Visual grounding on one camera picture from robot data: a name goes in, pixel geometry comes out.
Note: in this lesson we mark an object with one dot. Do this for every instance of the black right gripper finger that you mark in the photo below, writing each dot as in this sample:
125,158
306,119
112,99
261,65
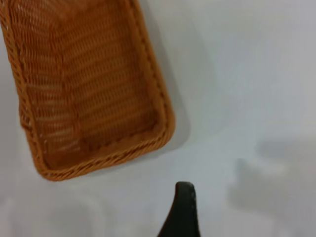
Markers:
182,214

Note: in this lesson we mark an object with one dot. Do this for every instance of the orange woven basket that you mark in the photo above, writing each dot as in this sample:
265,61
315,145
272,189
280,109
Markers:
86,86

